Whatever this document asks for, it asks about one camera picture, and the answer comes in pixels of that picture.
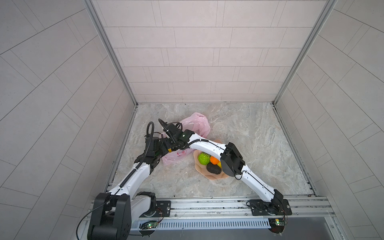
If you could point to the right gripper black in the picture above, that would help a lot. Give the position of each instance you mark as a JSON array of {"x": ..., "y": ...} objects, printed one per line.
[{"x": 167, "y": 139}]

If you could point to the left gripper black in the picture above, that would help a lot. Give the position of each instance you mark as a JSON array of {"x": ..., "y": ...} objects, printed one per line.
[{"x": 164, "y": 150}]

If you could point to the pink plastic bag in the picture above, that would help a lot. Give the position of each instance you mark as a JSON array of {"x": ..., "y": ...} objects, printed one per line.
[{"x": 197, "y": 123}]

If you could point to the green fake fruit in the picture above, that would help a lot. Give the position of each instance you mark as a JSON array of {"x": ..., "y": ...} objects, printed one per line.
[{"x": 204, "y": 158}]

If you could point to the orange fake tangerine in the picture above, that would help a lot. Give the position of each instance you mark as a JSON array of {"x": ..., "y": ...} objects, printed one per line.
[{"x": 214, "y": 160}]

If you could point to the dark brown fake fruit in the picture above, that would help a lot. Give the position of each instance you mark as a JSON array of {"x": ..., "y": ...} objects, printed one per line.
[{"x": 213, "y": 169}]

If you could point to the pink scalloped bowl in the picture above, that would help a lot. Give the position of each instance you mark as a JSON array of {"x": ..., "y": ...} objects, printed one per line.
[{"x": 202, "y": 169}]

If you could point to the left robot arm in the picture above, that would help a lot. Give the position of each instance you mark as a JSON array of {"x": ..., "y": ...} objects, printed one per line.
[{"x": 114, "y": 212}]

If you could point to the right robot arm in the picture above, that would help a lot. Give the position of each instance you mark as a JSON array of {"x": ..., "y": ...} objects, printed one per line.
[{"x": 232, "y": 164}]

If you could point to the left circuit board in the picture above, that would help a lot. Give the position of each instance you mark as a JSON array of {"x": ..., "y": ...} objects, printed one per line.
[{"x": 149, "y": 225}]

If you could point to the circuit board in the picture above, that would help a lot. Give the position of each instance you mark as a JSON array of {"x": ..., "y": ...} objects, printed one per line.
[
  {"x": 277, "y": 226},
  {"x": 149, "y": 225}
]

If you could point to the white vented grille strip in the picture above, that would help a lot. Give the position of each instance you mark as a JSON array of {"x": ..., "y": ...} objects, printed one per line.
[{"x": 214, "y": 224}]

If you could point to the right circuit board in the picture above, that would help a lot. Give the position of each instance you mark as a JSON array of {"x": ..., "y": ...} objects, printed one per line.
[{"x": 277, "y": 226}]

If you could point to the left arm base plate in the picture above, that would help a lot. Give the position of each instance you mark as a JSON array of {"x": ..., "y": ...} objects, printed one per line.
[{"x": 161, "y": 210}]

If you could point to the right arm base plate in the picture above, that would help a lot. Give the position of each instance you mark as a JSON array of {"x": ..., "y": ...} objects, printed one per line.
[{"x": 277, "y": 208}]

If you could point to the aluminium mounting rail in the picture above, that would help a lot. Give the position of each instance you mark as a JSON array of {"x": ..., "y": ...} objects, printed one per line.
[{"x": 300, "y": 206}]

